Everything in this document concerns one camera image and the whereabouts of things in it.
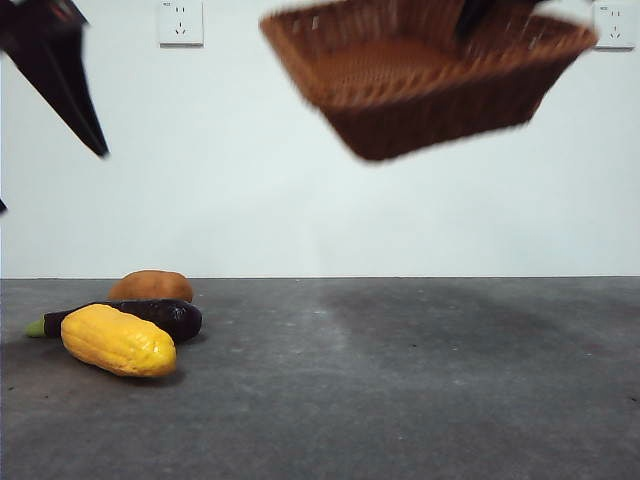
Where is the brown woven wicker basket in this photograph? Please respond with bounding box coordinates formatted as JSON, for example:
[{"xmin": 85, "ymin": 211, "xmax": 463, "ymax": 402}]
[{"xmin": 258, "ymin": 0, "xmax": 600, "ymax": 163}]

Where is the white wall socket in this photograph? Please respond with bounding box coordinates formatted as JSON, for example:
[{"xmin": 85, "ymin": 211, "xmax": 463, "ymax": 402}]
[
  {"xmin": 159, "ymin": 0, "xmax": 205, "ymax": 49},
  {"xmin": 592, "ymin": 3, "xmax": 637, "ymax": 51}
]

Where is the dark purple eggplant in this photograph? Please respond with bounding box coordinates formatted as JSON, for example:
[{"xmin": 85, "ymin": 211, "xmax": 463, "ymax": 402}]
[{"xmin": 25, "ymin": 298, "xmax": 204, "ymax": 346}]

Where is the yellow corn cob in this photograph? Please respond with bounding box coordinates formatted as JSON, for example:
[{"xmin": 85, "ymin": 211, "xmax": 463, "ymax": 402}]
[{"xmin": 60, "ymin": 303, "xmax": 178, "ymax": 379}]

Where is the brown potato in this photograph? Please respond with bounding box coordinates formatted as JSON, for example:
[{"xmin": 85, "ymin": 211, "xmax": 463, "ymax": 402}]
[{"xmin": 108, "ymin": 270, "xmax": 194, "ymax": 304}]

